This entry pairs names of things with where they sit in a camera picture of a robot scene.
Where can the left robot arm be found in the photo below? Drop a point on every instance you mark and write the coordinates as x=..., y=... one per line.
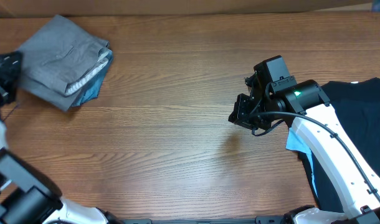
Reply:
x=26, y=194

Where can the folded blue denim jeans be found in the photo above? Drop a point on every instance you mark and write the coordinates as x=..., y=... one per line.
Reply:
x=93, y=87

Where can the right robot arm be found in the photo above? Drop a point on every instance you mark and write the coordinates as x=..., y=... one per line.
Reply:
x=275, y=97

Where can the grey shorts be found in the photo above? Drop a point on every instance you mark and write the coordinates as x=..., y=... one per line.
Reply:
x=59, y=60

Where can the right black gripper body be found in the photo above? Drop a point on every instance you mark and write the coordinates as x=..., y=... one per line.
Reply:
x=243, y=111

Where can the black t-shirt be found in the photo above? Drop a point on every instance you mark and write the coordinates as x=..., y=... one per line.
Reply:
x=357, y=106

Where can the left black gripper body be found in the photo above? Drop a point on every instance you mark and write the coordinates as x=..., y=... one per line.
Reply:
x=5, y=83

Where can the light blue garment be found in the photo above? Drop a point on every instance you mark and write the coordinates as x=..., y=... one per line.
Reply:
x=297, y=144

